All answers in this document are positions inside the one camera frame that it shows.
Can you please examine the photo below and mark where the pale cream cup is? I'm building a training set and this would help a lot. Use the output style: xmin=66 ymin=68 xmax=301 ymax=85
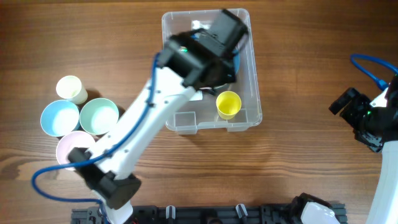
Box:
xmin=56 ymin=75 xmax=88 ymax=105

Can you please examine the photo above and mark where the light blue small bowl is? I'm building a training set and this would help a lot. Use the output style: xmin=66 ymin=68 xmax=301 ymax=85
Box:
xmin=40 ymin=100 xmax=80 ymax=137

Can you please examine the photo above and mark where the blue cable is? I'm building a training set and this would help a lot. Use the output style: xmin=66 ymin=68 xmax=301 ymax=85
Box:
xmin=30 ymin=52 xmax=161 ymax=224
xmin=349 ymin=53 xmax=398 ymax=91

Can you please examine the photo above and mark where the right blue cable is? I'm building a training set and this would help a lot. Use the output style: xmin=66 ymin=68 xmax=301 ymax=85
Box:
xmin=349 ymin=53 xmax=398 ymax=91

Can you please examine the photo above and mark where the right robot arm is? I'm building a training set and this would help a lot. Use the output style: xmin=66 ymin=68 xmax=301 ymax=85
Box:
xmin=329 ymin=75 xmax=397 ymax=223

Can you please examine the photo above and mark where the left blue cable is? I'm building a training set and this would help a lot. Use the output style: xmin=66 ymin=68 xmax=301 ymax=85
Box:
xmin=30 ymin=52 xmax=161 ymax=224

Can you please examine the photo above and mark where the clear plastic storage bin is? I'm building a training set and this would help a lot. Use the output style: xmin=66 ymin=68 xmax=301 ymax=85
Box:
xmin=162 ymin=9 xmax=262 ymax=135

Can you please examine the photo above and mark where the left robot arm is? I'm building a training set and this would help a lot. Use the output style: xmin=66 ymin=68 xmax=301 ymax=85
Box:
xmin=67 ymin=9 xmax=249 ymax=223

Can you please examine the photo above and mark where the dark blue bowl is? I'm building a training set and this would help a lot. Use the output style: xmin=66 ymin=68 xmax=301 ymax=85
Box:
xmin=233 ymin=49 xmax=240 ymax=75

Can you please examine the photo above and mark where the pink small bowl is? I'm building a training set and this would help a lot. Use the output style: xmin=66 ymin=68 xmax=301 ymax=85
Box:
xmin=56 ymin=131 xmax=95 ymax=165

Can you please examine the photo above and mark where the mint green small bowl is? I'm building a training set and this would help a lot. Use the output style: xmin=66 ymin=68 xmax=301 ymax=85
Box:
xmin=80 ymin=98 xmax=119 ymax=135

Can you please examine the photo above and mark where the yellow cup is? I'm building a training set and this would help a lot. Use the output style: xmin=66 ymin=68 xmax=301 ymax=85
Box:
xmin=216 ymin=91 xmax=242 ymax=120

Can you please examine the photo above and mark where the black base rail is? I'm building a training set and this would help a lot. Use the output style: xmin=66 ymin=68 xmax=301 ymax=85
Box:
xmin=70 ymin=203 xmax=346 ymax=224

